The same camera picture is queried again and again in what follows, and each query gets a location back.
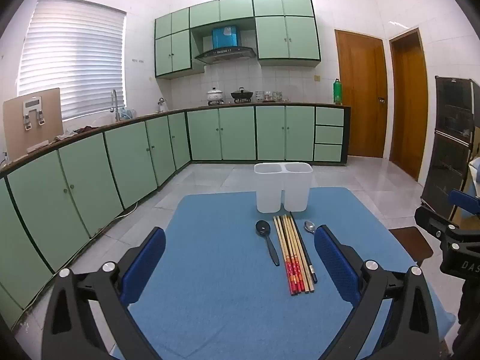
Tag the light blue cloth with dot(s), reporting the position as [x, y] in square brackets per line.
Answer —
[475, 178]

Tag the blue table mat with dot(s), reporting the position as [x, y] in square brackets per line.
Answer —
[225, 288]

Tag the green base cabinets with counter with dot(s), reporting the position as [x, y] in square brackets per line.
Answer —
[225, 135]

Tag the black wok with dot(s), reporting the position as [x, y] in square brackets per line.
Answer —
[241, 94]

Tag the white cooking pot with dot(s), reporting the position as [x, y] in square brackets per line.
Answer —
[215, 95]

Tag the dark rags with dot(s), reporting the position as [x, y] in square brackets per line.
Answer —
[80, 130]

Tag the wooden door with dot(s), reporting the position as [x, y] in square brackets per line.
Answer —
[360, 97]
[408, 112]

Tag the white two-compartment utensil holder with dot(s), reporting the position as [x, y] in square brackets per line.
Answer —
[268, 191]

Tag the cardboard board with white brackets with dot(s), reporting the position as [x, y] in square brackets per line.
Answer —
[33, 135]

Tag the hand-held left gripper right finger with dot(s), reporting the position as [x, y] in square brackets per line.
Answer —
[335, 266]

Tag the small blue sink item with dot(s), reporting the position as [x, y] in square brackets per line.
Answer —
[128, 113]

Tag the brown wooden stool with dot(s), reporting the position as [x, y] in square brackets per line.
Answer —
[410, 243]

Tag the chrome kitchen faucet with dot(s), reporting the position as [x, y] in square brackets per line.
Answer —
[114, 101]

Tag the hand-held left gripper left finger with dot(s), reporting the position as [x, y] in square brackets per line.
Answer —
[144, 266]

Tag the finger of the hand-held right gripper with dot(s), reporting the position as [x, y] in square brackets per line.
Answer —
[465, 200]
[431, 221]

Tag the white window blinds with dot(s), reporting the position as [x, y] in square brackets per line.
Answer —
[71, 56]

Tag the green wall cabinets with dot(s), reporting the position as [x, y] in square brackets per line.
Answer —
[273, 37]

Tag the black glass-door cabinet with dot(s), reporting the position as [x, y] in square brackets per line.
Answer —
[446, 146]

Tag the metal spoon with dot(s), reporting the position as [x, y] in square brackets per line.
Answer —
[309, 226]

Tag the glass jar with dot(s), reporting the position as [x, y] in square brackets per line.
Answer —
[259, 96]
[268, 96]
[277, 96]

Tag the black plastic spoon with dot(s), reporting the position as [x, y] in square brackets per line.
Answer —
[263, 228]

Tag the small chrome tap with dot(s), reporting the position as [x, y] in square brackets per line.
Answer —
[161, 105]

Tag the plain bamboo chopstick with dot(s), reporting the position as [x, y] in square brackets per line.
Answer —
[300, 255]

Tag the green thermos bottle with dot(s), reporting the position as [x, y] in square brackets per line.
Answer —
[338, 92]

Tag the range hood with blue film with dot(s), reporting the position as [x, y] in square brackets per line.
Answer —
[225, 45]

